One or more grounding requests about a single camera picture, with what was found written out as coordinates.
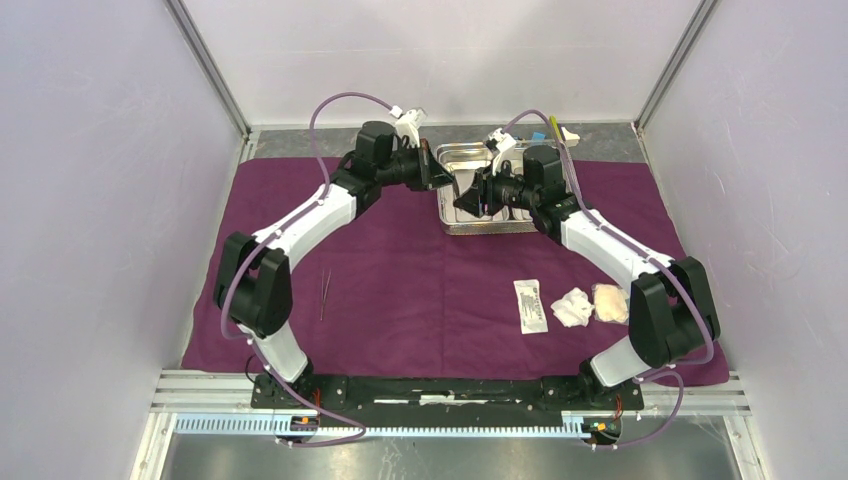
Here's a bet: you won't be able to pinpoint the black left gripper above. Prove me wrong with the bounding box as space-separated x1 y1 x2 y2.
377 139 456 193

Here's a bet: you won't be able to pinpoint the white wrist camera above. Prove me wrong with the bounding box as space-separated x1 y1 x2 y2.
484 128 517 175
389 105 427 148

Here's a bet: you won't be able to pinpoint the maroon cloth wrap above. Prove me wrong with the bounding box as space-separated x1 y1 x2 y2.
181 156 731 388

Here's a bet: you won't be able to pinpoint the aluminium frame rail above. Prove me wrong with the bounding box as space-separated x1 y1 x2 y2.
131 370 768 479
165 1 251 367

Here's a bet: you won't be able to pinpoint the steel forceps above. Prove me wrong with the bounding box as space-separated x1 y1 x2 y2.
320 269 332 321

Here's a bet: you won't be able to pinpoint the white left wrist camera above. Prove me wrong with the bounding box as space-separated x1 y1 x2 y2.
389 105 427 148

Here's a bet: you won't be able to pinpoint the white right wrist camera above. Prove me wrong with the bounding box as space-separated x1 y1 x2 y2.
484 128 517 175

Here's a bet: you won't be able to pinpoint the white plastic block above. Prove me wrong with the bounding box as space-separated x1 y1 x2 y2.
560 126 581 148

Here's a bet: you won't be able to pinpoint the green suture packet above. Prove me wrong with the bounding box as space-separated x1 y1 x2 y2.
513 279 548 335

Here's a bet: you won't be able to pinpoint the aluminium frame rail left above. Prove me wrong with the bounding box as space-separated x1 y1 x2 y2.
165 1 251 367

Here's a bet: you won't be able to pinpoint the steel two-compartment tray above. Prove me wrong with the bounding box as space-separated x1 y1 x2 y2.
436 141 575 238

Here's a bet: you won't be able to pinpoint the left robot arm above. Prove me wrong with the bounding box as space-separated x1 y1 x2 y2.
213 121 453 408

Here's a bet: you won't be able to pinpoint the white gauze pad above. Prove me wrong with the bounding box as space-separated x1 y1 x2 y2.
592 284 630 325

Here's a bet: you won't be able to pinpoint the aluminium frame post right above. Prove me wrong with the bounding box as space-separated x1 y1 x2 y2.
632 0 721 138

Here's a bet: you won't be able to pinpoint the yellow-green plastic block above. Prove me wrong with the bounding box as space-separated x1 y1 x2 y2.
548 115 565 143

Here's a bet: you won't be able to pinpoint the white gauze packet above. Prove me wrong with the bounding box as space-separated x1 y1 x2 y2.
551 288 594 328

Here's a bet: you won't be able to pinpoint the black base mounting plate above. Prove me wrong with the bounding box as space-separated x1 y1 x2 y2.
251 374 645 430

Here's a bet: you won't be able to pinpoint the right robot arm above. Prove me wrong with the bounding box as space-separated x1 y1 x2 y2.
453 145 720 408

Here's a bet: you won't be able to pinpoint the aluminium front frame rail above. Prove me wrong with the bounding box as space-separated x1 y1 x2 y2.
131 370 768 479

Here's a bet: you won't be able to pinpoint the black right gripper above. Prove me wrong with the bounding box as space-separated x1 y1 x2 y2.
452 157 538 219

